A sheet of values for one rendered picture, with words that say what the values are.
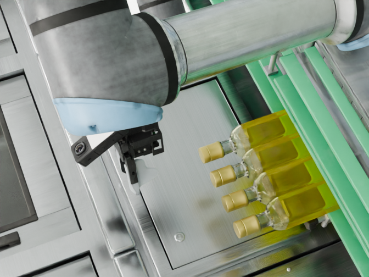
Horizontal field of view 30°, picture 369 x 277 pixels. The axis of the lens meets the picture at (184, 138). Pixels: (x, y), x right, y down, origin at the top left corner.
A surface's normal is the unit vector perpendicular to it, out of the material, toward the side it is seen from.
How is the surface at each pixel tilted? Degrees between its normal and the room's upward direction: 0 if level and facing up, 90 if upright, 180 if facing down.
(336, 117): 90
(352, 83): 90
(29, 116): 90
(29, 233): 90
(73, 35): 67
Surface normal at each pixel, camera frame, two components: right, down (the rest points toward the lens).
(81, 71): -0.12, 0.18
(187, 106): 0.04, -0.49
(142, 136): -0.07, -0.69
